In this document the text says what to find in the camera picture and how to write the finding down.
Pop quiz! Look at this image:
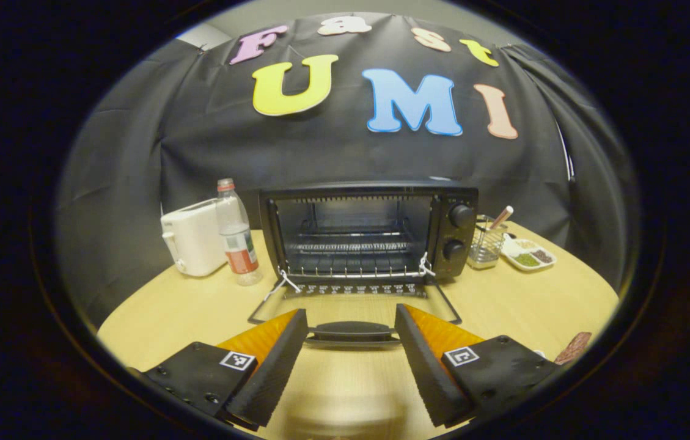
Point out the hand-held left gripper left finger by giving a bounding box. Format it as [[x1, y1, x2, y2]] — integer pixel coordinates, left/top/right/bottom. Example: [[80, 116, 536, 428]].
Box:
[[137, 309, 309, 428]]

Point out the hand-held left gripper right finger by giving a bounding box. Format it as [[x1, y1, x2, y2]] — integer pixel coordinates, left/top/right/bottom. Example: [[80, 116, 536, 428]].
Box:
[[394, 304, 566, 428]]

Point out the black electric oven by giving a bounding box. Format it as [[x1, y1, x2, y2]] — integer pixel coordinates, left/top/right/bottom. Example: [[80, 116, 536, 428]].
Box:
[[248, 182, 480, 349]]

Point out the brown food piece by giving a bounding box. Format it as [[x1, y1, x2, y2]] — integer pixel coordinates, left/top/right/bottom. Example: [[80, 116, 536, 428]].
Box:
[[555, 332, 593, 365]]

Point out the metal oven rack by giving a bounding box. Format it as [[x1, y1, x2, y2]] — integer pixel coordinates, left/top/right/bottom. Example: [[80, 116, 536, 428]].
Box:
[[284, 231, 428, 279]]

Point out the clear bottle with red label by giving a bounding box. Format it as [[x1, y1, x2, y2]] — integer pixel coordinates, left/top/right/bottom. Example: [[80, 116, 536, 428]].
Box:
[[216, 178, 263, 287]]

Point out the clear utensil holder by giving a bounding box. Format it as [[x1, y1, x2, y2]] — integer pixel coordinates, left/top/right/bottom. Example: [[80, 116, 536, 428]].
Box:
[[467, 215, 508, 270]]

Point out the white toaster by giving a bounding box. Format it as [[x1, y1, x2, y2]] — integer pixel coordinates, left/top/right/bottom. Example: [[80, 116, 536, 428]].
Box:
[[160, 197, 229, 277]]

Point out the white divided dish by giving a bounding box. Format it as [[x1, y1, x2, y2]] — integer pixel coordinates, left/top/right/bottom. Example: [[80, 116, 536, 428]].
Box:
[[501, 235, 557, 271]]

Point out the black backdrop cloth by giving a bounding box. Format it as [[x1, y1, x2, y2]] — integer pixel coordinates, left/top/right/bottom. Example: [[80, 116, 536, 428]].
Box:
[[56, 13, 642, 328]]

